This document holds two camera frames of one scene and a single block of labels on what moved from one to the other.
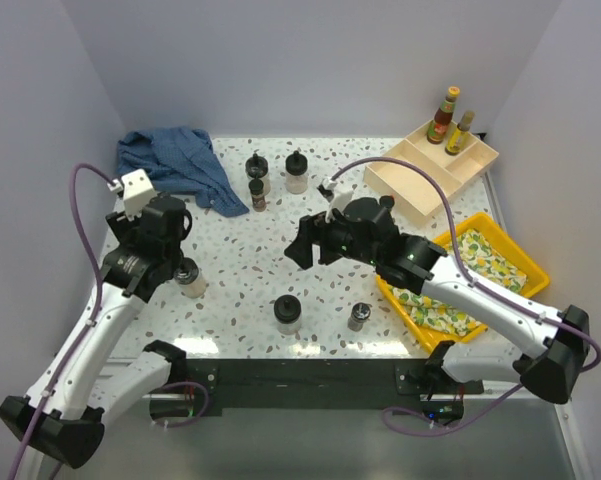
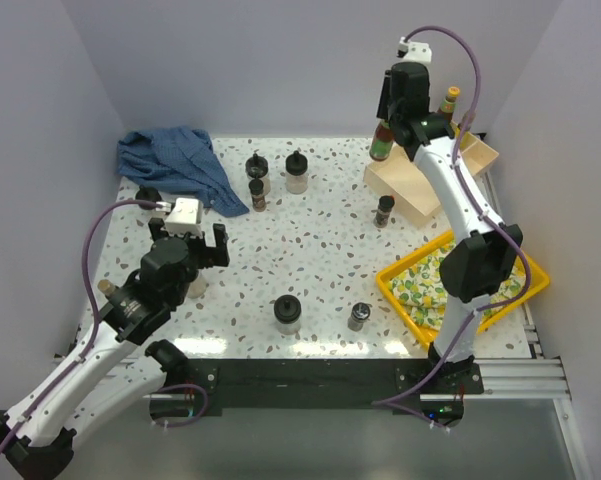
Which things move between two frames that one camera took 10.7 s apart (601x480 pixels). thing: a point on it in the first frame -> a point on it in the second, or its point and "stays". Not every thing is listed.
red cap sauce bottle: x=438 y=126 stays
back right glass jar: x=296 y=165 stays
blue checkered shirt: x=180 y=161 stays
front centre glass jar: x=287 y=312 stays
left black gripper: x=124 y=229 -> x=211 y=255
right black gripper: x=314 y=230 -> x=383 y=110
